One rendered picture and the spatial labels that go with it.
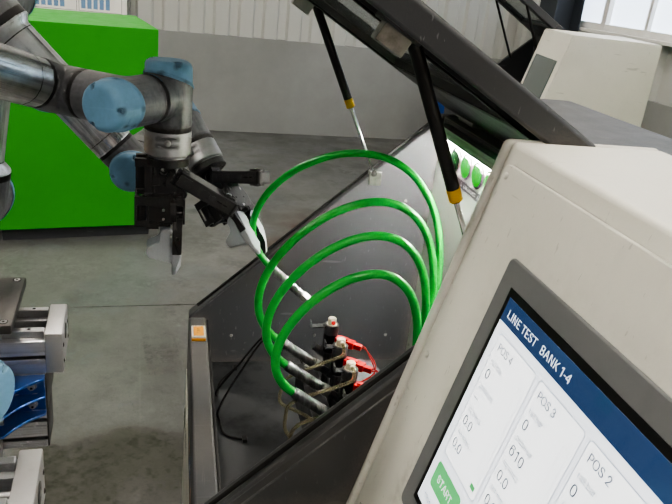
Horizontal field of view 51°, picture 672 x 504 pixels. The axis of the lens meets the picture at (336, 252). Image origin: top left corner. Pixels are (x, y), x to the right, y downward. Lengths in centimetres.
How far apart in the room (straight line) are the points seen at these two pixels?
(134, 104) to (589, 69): 331
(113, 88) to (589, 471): 76
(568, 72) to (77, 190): 294
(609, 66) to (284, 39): 441
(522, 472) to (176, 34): 712
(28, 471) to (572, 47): 348
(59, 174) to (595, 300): 406
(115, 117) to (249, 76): 674
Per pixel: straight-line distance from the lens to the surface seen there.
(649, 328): 63
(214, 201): 119
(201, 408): 134
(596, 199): 73
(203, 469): 121
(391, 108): 823
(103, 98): 104
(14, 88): 107
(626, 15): 717
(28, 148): 449
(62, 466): 277
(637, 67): 421
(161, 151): 115
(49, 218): 462
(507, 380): 76
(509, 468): 74
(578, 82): 411
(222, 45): 768
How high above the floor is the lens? 172
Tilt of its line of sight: 22 degrees down
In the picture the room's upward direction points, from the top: 7 degrees clockwise
